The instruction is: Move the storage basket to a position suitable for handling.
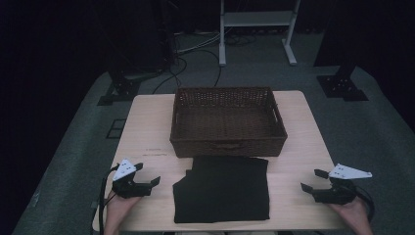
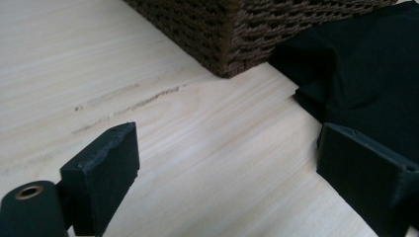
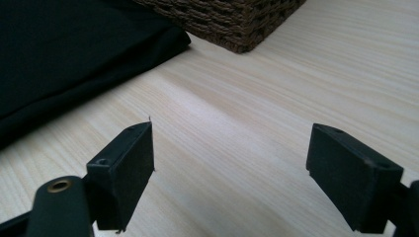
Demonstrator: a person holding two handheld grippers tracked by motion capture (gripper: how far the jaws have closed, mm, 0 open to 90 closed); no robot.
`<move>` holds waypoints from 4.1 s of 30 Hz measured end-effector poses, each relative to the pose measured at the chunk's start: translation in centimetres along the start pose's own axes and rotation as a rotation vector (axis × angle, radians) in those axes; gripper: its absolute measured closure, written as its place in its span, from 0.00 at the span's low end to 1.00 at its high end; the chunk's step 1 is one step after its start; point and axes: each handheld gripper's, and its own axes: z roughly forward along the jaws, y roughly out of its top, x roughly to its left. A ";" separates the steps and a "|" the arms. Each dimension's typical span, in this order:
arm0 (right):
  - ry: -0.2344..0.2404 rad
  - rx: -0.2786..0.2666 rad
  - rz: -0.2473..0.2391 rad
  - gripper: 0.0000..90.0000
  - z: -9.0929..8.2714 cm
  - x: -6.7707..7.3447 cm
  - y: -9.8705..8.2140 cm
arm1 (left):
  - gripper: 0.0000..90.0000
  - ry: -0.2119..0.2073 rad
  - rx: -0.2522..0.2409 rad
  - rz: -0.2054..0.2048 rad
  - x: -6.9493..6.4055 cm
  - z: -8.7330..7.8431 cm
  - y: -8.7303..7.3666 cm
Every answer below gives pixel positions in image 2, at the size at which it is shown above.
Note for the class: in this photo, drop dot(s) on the black cloth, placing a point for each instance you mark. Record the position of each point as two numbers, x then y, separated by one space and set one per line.
372 82

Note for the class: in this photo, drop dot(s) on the brown wicker basket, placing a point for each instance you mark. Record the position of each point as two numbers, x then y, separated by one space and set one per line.
250 33

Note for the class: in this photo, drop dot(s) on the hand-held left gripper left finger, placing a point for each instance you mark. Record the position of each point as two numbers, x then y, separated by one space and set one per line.
99 177

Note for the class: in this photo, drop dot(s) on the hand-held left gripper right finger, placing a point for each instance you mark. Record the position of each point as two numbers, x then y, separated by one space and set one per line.
369 177

